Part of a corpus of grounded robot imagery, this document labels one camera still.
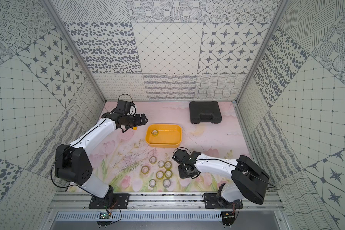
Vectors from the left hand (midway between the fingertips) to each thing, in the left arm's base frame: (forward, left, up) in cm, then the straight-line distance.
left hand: (141, 119), depth 88 cm
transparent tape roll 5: (-28, -18, -17) cm, 37 cm away
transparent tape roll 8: (-33, -9, -18) cm, 38 cm away
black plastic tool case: (+17, -44, -12) cm, 48 cm away
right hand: (-28, -29, -17) cm, 44 cm away
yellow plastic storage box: (-1, -17, -17) cm, 24 cm away
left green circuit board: (-48, +14, -19) cm, 53 cm away
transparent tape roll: (0, -6, -16) cm, 18 cm away
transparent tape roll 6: (-25, -4, -18) cm, 31 cm away
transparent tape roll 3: (-22, -13, -17) cm, 30 cm away
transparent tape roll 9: (-33, -17, -18) cm, 41 cm away
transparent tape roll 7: (-28, -13, -18) cm, 36 cm away
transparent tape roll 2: (-22, -17, -17) cm, 33 cm away
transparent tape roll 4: (-19, -8, -17) cm, 27 cm away
